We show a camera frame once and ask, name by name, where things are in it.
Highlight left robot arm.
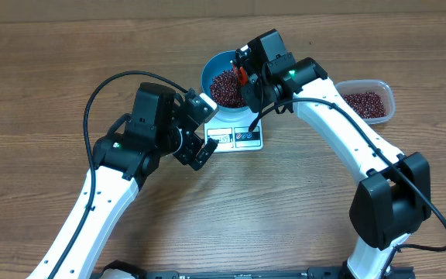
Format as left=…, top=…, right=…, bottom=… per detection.
left=30, top=82, right=218, bottom=278

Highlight clear plastic container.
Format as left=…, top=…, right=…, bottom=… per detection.
left=335, top=79, right=396, bottom=125

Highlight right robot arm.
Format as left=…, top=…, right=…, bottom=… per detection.
left=232, top=29, right=431, bottom=278

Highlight blue bowl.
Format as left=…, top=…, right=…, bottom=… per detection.
left=201, top=50, right=249, bottom=112

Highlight red scoop blue handle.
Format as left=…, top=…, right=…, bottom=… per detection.
left=236, top=67, right=249, bottom=85

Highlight red beans in bowl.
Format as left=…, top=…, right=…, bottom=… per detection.
left=210, top=70, right=245, bottom=109

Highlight white digital kitchen scale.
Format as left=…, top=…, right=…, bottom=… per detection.
left=204, top=106, right=264, bottom=153

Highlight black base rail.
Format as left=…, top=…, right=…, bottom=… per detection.
left=89, top=254, right=416, bottom=279

